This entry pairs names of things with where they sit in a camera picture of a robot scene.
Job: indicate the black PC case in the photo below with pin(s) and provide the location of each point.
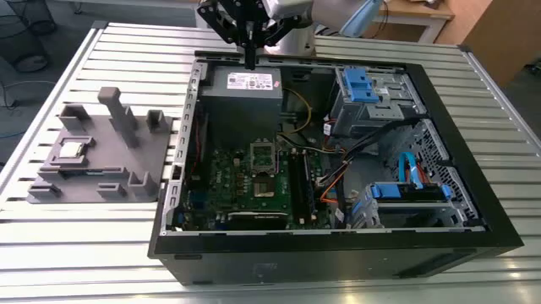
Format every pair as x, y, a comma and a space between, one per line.
295, 269

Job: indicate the green motherboard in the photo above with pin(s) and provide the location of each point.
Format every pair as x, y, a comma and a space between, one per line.
228, 190

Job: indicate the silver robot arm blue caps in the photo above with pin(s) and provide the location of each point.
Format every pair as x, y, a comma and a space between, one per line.
295, 41

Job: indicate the silver CPU green edge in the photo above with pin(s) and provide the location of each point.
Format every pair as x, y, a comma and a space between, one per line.
71, 149

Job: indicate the metal optical drive cage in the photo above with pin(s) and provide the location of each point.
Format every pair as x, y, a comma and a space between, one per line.
379, 117

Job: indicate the wooden desk white legs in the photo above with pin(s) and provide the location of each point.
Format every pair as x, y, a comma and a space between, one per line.
422, 12

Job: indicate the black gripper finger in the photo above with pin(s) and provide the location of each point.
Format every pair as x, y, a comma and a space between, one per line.
279, 31
219, 22

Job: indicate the CPU socket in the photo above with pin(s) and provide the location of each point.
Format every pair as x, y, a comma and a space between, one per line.
263, 187

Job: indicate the RAM stick blue label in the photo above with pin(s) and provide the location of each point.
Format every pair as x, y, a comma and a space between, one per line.
80, 172

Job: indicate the blue plastic drive latch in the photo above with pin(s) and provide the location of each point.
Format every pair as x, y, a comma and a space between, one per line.
361, 85

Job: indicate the wooden cabinet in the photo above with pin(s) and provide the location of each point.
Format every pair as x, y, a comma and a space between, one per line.
502, 38

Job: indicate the metal disk bay cage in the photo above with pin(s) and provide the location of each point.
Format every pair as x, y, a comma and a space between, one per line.
422, 209

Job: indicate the blue expansion slot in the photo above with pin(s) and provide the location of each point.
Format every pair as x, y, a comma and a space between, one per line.
198, 201

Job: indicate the black mesh waste bin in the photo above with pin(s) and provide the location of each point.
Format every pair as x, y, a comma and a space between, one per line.
25, 47
44, 27

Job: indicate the grey plastic parts rack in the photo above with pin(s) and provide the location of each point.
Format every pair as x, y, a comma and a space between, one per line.
109, 164

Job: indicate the black RAM slot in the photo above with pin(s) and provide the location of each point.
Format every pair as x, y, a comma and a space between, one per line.
295, 187
307, 187

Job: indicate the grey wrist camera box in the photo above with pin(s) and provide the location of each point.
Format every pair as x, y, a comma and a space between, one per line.
287, 9

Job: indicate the black graphics card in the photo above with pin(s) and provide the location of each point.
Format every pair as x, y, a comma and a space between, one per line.
258, 221

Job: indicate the grey power supply unit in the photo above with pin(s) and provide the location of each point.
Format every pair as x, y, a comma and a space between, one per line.
240, 111

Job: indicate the hard disk in blue carrier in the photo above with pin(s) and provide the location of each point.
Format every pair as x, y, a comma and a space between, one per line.
386, 191

